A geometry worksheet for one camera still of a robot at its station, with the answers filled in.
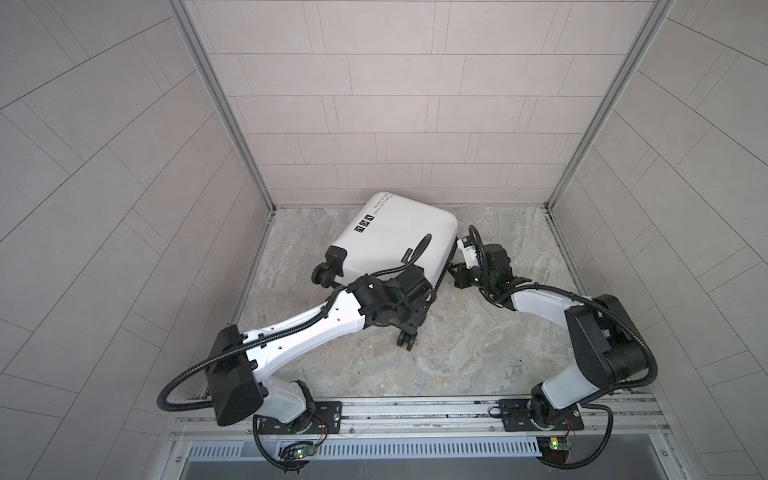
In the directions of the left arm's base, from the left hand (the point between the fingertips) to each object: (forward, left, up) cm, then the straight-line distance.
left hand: (422, 319), depth 73 cm
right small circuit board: (-25, -30, -14) cm, 42 cm away
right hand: (+19, -9, -7) cm, 23 cm away
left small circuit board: (-26, +26, -10) cm, 38 cm away
